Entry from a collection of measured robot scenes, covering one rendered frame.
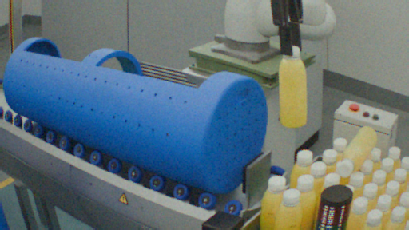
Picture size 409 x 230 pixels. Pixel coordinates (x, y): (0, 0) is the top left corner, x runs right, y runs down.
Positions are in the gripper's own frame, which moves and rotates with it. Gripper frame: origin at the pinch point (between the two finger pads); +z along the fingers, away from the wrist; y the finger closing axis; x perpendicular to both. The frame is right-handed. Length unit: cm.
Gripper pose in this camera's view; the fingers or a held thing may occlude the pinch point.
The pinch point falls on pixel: (290, 38)
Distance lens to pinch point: 139.0
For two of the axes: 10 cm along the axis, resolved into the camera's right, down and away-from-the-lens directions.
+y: -5.9, 3.2, -7.4
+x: 8.0, 1.7, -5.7
